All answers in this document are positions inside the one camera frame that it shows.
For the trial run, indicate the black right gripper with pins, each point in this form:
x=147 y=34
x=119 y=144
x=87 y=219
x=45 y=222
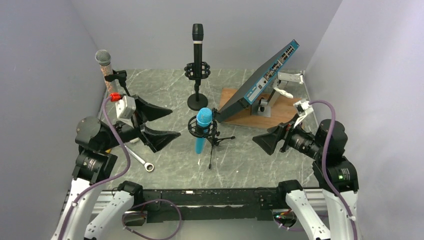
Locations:
x=268 y=140

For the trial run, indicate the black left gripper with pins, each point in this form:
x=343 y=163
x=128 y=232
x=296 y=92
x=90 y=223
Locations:
x=156 y=139

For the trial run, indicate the blue microphone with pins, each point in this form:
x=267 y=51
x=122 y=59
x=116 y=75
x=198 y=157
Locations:
x=203 y=120

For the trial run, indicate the black tripod shock mount stand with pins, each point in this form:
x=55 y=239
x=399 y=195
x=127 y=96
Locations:
x=212 y=136

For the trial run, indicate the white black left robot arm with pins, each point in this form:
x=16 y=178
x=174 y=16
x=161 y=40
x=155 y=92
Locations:
x=94 y=165

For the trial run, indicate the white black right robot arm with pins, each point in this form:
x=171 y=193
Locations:
x=336 y=175

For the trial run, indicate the black round base stand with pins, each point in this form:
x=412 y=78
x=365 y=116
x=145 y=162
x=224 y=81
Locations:
x=197 y=100

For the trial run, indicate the black clip microphone stand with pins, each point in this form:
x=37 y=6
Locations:
x=121 y=77

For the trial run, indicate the silver head glitter microphone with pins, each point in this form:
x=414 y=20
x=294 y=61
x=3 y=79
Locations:
x=103 y=58

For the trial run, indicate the black microphone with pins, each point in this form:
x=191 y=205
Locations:
x=197 y=37

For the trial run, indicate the white plastic pipe fitting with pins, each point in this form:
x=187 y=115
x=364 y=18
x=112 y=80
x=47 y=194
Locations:
x=134 y=140

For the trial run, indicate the wooden board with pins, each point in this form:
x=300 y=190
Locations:
x=250 y=107

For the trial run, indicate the silver ratchet wrench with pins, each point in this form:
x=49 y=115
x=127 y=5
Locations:
x=149 y=167

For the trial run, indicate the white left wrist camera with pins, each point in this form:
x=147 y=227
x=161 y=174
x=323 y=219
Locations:
x=125 y=107

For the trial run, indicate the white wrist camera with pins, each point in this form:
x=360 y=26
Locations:
x=303 y=108
x=125 y=107

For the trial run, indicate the grey metal bracket stand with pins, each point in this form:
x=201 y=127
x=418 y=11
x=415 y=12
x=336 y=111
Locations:
x=278 y=91

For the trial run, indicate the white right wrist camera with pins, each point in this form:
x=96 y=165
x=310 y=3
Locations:
x=303 y=108

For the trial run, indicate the blue network switch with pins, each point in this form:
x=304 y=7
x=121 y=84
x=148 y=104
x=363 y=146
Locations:
x=261 y=82

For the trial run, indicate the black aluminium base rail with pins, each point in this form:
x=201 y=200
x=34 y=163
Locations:
x=212 y=204

